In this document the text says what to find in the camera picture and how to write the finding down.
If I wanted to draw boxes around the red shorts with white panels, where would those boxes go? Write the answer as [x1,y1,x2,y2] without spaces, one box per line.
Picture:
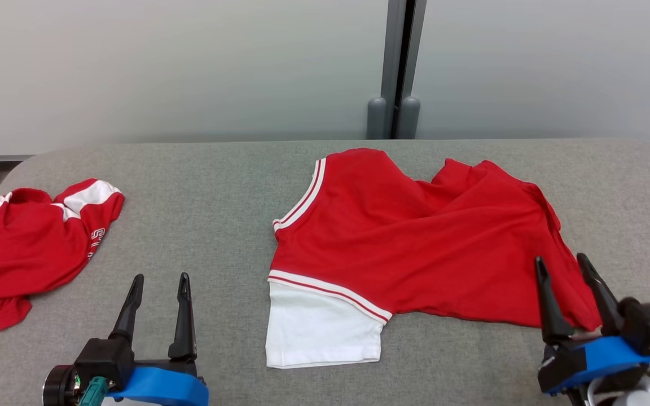
[265,148,604,369]

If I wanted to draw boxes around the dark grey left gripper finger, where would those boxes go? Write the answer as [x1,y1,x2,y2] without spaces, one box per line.
[109,274,145,346]
[168,272,198,361]

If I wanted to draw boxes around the teal left camera cable connector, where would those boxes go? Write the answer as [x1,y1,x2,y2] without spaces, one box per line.
[78,376,110,406]

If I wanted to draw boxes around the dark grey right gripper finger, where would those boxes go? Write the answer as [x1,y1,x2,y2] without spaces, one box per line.
[576,253,625,336]
[534,257,576,346]

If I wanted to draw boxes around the grey partition post with gap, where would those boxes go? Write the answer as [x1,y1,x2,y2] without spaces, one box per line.
[380,0,428,140]

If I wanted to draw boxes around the grey rounded post foot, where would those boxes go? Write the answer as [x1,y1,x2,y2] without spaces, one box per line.
[366,97,388,140]
[397,96,421,140]

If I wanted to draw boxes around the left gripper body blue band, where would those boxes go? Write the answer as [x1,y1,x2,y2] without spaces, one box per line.
[43,356,210,406]

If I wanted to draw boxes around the red white garment with lettering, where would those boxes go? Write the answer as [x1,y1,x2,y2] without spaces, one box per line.
[0,179,126,332]

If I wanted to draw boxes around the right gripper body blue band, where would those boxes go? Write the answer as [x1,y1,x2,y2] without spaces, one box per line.
[538,336,650,395]

